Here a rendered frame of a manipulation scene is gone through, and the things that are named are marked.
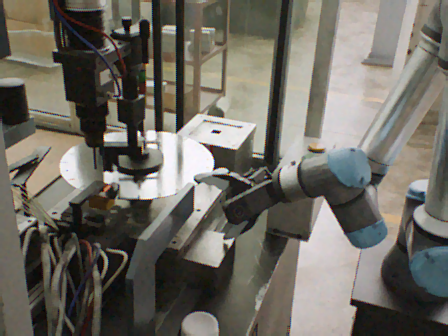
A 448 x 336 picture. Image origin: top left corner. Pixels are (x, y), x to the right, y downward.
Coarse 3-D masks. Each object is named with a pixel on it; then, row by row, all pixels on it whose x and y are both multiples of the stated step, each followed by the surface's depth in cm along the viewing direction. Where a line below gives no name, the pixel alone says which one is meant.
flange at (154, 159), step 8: (144, 152) 117; (152, 152) 120; (160, 152) 120; (120, 160) 116; (128, 160) 116; (136, 160) 116; (144, 160) 116; (152, 160) 116; (160, 160) 117; (120, 168) 114; (128, 168) 113; (136, 168) 113; (144, 168) 113; (152, 168) 114
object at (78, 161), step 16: (80, 144) 124; (160, 144) 126; (176, 144) 127; (192, 144) 127; (64, 160) 117; (80, 160) 117; (96, 160) 118; (176, 160) 119; (192, 160) 120; (208, 160) 120; (64, 176) 111; (80, 176) 111; (96, 176) 111; (112, 176) 112; (128, 176) 112; (144, 176) 112; (160, 176) 112; (176, 176) 113; (192, 176) 113; (112, 192) 106; (128, 192) 106; (144, 192) 106; (160, 192) 107; (176, 192) 107
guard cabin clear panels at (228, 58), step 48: (144, 0) 152; (192, 0) 147; (240, 0) 142; (48, 48) 170; (192, 48) 153; (240, 48) 148; (48, 96) 178; (192, 96) 159; (240, 96) 154; (288, 96) 149; (288, 144) 156
